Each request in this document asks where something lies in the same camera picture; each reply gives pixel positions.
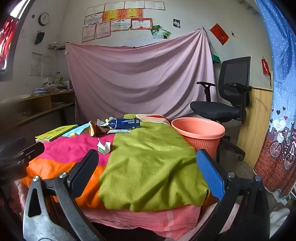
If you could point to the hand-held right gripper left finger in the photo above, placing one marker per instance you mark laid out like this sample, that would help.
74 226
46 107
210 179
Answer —
84 172

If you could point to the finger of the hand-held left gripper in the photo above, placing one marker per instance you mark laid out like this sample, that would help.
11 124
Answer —
33 150
13 143

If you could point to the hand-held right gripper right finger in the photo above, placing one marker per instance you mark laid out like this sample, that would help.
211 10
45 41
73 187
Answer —
211 176

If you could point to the small white green carton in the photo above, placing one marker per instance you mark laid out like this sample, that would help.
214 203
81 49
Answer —
103 148

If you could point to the dried brown leaf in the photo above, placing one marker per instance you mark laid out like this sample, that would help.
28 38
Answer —
93 129

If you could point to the salmon plastic basin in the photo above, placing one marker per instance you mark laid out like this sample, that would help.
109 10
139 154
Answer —
196 129

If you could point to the silver white wrapper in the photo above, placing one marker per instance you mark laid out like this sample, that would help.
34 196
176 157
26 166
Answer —
103 125

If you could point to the dark blue snack wrapper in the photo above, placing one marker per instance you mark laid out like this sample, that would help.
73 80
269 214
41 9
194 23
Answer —
124 124

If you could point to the yellow green book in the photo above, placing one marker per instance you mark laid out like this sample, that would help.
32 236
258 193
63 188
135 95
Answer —
55 132

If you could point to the wooden shelf desk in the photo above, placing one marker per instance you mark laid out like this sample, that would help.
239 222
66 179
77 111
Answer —
34 104

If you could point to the thin paper stack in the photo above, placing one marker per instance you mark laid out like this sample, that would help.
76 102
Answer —
57 104

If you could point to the colourful patchwork blanket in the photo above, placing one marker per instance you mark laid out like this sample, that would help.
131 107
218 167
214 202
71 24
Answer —
150 162

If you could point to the pile of papers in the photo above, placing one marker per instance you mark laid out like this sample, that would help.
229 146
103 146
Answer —
49 89

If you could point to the black office chair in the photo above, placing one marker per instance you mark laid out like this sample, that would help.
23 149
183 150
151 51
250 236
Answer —
215 109

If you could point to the pink bedsheet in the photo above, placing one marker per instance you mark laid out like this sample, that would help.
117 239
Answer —
138 220

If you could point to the white cardboard box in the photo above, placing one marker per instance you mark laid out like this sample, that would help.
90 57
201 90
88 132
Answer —
68 85

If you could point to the green white plastic bag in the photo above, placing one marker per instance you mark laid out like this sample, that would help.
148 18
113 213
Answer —
58 79

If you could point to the white cloth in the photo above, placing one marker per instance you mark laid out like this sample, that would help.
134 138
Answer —
279 217

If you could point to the red window cloth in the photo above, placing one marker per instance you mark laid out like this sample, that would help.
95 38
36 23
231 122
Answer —
7 41

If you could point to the blue dotted printed curtain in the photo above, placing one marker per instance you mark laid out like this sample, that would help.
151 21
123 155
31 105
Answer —
283 92

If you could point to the pink hanging sheet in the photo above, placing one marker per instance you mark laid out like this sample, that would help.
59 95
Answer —
138 76

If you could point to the green box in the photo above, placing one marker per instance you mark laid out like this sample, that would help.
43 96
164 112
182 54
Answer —
216 58

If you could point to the red hanging ornament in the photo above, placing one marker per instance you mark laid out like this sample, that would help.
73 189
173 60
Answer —
265 66

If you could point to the small black white photo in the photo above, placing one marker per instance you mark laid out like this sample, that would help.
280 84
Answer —
177 23

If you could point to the black hanging wall object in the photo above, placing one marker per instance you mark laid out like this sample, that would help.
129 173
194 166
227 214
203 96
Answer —
39 38

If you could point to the round wall clock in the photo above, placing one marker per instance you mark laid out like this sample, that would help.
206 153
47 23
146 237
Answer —
43 19

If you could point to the red paper wall poster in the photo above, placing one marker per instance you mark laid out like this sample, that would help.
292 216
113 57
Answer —
219 34

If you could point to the green wall photo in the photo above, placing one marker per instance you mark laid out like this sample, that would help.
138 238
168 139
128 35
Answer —
165 34
155 30

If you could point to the group of wall certificates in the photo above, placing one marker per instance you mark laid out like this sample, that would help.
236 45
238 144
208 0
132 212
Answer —
120 18

